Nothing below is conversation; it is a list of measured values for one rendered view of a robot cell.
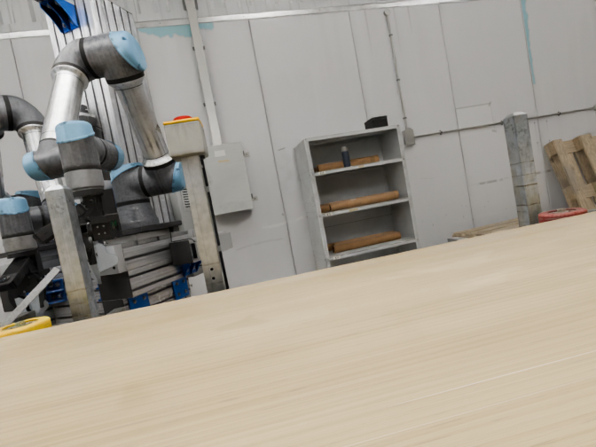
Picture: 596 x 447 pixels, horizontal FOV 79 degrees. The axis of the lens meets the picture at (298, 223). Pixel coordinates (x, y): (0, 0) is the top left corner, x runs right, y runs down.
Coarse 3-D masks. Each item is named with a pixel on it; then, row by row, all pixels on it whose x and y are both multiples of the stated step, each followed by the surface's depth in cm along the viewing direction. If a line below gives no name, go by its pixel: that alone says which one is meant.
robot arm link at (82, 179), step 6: (66, 174) 79; (72, 174) 78; (78, 174) 78; (84, 174) 79; (90, 174) 80; (96, 174) 81; (102, 174) 83; (66, 180) 79; (72, 180) 78; (78, 180) 78; (84, 180) 79; (90, 180) 80; (96, 180) 80; (102, 180) 82; (72, 186) 79; (78, 186) 78; (84, 186) 79; (90, 186) 80; (96, 186) 81; (102, 186) 82
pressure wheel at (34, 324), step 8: (24, 320) 59; (32, 320) 61; (40, 320) 59; (48, 320) 60; (0, 328) 58; (8, 328) 58; (16, 328) 56; (24, 328) 56; (32, 328) 57; (40, 328) 58; (0, 336) 55
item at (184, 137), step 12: (180, 120) 71; (192, 120) 71; (168, 132) 70; (180, 132) 71; (192, 132) 71; (168, 144) 70; (180, 144) 71; (192, 144) 71; (204, 144) 72; (180, 156) 71; (204, 156) 75
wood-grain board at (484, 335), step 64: (384, 256) 62; (448, 256) 53; (512, 256) 46; (576, 256) 41; (128, 320) 50; (192, 320) 44; (256, 320) 39; (320, 320) 35; (384, 320) 32; (448, 320) 30; (512, 320) 27; (576, 320) 25; (0, 384) 34; (64, 384) 31; (128, 384) 29; (192, 384) 27; (256, 384) 25; (320, 384) 23; (384, 384) 22; (448, 384) 21; (512, 384) 19; (576, 384) 18
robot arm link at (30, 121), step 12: (12, 96) 120; (12, 108) 118; (24, 108) 120; (24, 120) 120; (36, 120) 122; (24, 132) 120; (36, 132) 121; (24, 144) 121; (36, 144) 120; (48, 180) 117; (60, 180) 121; (48, 216) 113
